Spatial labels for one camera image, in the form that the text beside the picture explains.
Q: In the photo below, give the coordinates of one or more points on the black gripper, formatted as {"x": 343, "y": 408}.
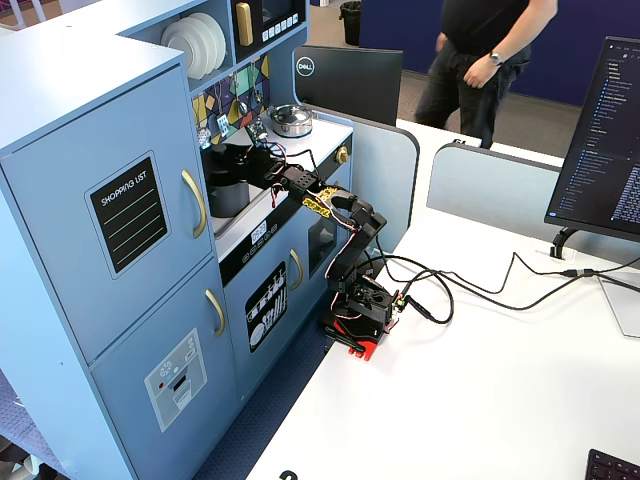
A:
{"x": 239, "y": 156}

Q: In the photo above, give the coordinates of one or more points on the black round pot lid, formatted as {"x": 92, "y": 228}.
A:
{"x": 217, "y": 172}

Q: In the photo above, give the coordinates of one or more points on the black and yellow robot arm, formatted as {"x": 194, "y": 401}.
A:
{"x": 360, "y": 235}

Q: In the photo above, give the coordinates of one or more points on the bare forearm with watch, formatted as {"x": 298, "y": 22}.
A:
{"x": 525, "y": 30}

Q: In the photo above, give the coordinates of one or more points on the gray recipient pot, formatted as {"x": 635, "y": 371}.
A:
{"x": 227, "y": 202}

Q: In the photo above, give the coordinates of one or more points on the silver pot lid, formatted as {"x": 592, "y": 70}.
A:
{"x": 290, "y": 114}

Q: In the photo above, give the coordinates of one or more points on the bystander hand near hip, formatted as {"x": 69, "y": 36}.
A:
{"x": 442, "y": 42}

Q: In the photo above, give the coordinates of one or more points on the bystander hand below watch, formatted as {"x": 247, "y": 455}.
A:
{"x": 480, "y": 75}

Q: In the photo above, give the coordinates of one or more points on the hanging slotted spatula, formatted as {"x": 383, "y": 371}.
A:
{"x": 223, "y": 125}

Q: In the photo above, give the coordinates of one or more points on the small hanging metal strainer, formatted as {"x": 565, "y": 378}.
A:
{"x": 203, "y": 137}

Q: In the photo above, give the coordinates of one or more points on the hanging metal ladle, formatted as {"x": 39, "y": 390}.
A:
{"x": 241, "y": 106}

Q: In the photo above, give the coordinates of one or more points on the silver cooking pot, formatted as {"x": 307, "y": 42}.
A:
{"x": 292, "y": 131}

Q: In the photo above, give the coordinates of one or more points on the hanging metal spoon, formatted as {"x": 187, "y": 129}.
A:
{"x": 258, "y": 95}

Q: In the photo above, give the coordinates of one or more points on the gold oven knob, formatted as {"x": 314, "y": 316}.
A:
{"x": 343, "y": 155}

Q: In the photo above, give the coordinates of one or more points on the white plate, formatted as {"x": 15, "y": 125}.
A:
{"x": 210, "y": 52}
{"x": 222, "y": 45}
{"x": 176, "y": 49}

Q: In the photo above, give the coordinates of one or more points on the black toy microwave door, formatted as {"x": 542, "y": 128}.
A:
{"x": 280, "y": 42}

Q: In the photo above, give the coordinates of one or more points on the black Dell monitor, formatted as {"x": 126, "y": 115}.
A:
{"x": 350, "y": 85}

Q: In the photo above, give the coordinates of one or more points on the dishwasher door with dish print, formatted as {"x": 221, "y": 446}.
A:
{"x": 240, "y": 295}

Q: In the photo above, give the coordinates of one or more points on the tall light blue desk divider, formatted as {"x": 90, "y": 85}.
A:
{"x": 385, "y": 175}

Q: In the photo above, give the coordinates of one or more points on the black trash bin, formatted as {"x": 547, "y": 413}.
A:
{"x": 351, "y": 25}

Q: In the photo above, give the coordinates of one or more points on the blue wooden toy kitchen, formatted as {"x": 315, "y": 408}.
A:
{"x": 50, "y": 100}

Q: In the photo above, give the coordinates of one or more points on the fridge door with shopping list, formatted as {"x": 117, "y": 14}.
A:
{"x": 60, "y": 280}

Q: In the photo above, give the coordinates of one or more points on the low light blue desk divider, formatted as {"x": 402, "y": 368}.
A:
{"x": 490, "y": 190}

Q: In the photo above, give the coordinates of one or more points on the person in black clothes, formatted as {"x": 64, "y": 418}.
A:
{"x": 475, "y": 20}

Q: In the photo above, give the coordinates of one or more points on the silver wristwatch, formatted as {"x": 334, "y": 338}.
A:
{"x": 495, "y": 58}

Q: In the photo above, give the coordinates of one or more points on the freezer door with dispenser print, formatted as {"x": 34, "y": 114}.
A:
{"x": 125, "y": 430}

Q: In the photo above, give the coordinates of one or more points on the small black round object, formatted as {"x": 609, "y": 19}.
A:
{"x": 288, "y": 475}

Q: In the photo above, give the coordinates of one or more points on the monitor showing dark code editor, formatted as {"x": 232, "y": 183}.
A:
{"x": 600, "y": 150}

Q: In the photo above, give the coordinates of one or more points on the gray flat stand plate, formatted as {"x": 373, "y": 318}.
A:
{"x": 625, "y": 310}

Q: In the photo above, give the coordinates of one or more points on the black keyboard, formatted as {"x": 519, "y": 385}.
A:
{"x": 615, "y": 470}

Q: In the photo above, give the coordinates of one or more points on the small wrist camera board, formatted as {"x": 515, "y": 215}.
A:
{"x": 255, "y": 133}

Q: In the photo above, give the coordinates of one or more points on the red robot base plate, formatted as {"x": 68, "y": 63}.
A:
{"x": 371, "y": 350}

